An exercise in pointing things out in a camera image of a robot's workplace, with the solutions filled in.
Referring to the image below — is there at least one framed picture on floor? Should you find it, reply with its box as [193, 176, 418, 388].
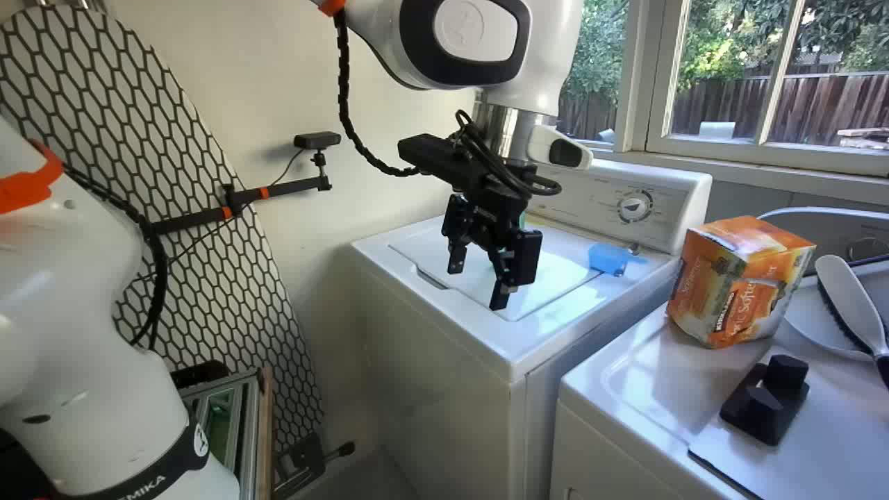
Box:
[172, 361, 274, 500]

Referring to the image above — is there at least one black and white brush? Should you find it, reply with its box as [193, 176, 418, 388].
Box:
[814, 256, 889, 385]

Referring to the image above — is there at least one white dryer machine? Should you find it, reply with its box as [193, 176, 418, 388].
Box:
[546, 203, 889, 500]

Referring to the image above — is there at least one black plastic holder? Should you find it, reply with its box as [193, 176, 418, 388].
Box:
[718, 353, 807, 446]

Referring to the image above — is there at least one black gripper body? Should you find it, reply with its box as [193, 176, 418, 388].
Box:
[439, 156, 545, 268]

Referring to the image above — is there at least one small blue bowl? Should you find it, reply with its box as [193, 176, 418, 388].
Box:
[588, 244, 631, 275]

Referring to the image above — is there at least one black camera on boom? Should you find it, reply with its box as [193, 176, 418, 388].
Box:
[153, 131, 342, 232]

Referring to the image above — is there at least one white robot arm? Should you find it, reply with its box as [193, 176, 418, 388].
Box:
[0, 0, 581, 500]

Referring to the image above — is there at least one black braided cable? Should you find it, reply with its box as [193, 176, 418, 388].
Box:
[331, 7, 421, 179]

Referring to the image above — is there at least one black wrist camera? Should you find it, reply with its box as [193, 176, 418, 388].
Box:
[396, 133, 477, 176]

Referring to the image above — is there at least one white window frame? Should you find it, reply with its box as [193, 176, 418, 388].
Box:
[557, 0, 889, 206]

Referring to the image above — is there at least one white washing machine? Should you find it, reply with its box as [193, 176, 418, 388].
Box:
[349, 161, 711, 500]

